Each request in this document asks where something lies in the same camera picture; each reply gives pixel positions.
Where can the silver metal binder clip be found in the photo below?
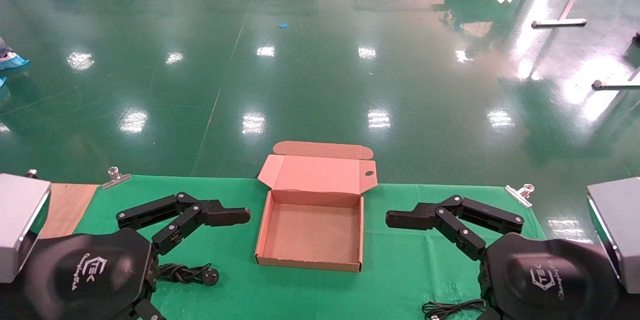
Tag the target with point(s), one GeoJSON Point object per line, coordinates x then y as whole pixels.
{"type": "Point", "coordinates": [520, 194]}
{"type": "Point", "coordinates": [116, 178]}

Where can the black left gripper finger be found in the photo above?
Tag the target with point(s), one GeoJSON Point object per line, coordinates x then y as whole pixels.
{"type": "Point", "coordinates": [225, 216]}

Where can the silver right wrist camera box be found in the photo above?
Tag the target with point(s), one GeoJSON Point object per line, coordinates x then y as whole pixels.
{"type": "Point", "coordinates": [620, 225]}

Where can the green table cloth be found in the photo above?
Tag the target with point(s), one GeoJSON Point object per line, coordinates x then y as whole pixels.
{"type": "Point", "coordinates": [400, 260]}

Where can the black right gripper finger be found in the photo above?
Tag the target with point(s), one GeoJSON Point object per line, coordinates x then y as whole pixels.
{"type": "Point", "coordinates": [410, 219]}

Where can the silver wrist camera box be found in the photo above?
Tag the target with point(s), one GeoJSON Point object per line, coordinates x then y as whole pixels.
{"type": "Point", "coordinates": [20, 220]}
{"type": "Point", "coordinates": [620, 225]}

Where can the black caster wheel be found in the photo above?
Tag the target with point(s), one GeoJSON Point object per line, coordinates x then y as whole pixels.
{"type": "Point", "coordinates": [637, 38]}

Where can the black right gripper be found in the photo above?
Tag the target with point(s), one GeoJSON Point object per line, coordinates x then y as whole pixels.
{"type": "Point", "coordinates": [550, 280]}

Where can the white metal floor foot bar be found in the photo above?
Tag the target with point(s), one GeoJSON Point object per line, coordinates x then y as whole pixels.
{"type": "Point", "coordinates": [615, 85]}

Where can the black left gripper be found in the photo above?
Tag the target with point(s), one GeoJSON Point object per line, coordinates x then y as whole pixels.
{"type": "Point", "coordinates": [85, 270]}

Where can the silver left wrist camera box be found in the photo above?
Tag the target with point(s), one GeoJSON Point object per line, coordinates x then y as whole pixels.
{"type": "Point", "coordinates": [20, 220]}

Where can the open brown cardboard box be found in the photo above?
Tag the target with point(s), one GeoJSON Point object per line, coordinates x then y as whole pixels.
{"type": "Point", "coordinates": [312, 230]}

